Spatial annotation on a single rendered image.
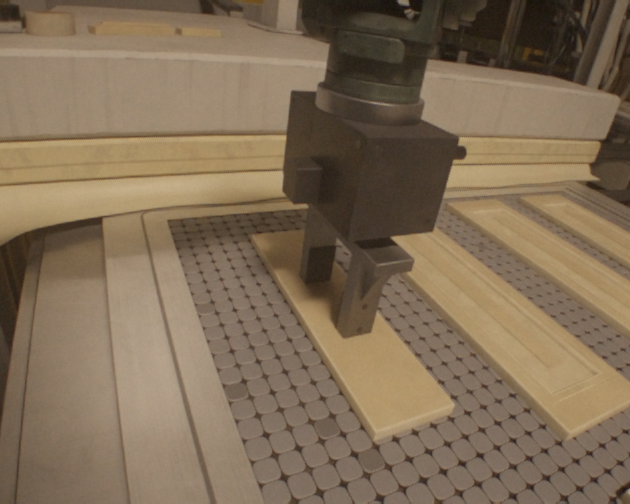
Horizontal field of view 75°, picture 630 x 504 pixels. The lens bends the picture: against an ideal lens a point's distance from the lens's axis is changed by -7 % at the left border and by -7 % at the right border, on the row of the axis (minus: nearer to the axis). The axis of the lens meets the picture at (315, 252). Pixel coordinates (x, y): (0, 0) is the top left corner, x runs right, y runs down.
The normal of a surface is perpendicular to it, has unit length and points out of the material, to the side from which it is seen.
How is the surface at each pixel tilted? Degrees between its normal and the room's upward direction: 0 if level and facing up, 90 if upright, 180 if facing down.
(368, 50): 90
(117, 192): 49
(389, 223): 90
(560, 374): 11
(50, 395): 0
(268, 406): 0
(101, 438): 0
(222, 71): 90
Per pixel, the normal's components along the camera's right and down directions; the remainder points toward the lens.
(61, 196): 0.40, -0.29
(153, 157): 0.41, 0.51
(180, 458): 0.13, -0.85
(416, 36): -0.32, 0.45
